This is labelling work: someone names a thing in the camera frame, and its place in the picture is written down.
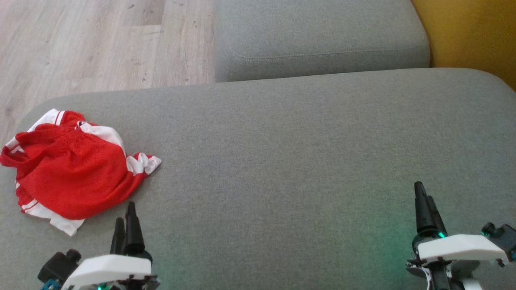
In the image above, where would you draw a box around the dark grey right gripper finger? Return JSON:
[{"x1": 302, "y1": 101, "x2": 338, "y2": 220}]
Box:
[
  {"x1": 427, "y1": 196, "x2": 447, "y2": 238},
  {"x1": 414, "y1": 181, "x2": 435, "y2": 235}
]

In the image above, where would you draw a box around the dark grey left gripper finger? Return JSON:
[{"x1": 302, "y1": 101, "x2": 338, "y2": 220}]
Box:
[
  {"x1": 124, "y1": 201, "x2": 146, "y2": 255},
  {"x1": 110, "y1": 217, "x2": 126, "y2": 255}
]

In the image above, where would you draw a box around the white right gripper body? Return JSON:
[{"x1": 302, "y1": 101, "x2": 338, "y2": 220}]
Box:
[{"x1": 406, "y1": 232, "x2": 509, "y2": 290}]

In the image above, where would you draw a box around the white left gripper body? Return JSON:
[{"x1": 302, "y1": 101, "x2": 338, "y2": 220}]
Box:
[{"x1": 60, "y1": 254, "x2": 160, "y2": 290}]

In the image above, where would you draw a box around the red white sports garment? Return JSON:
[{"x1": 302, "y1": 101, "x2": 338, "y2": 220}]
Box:
[{"x1": 0, "y1": 108, "x2": 162, "y2": 237}]

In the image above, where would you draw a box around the large grey sofa seat cushion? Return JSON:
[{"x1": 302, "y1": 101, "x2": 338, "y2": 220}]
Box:
[{"x1": 0, "y1": 68, "x2": 516, "y2": 290}]

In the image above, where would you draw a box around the grey sofa cushion with seam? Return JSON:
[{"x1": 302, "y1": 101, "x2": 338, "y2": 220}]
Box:
[{"x1": 214, "y1": 0, "x2": 431, "y2": 83}]

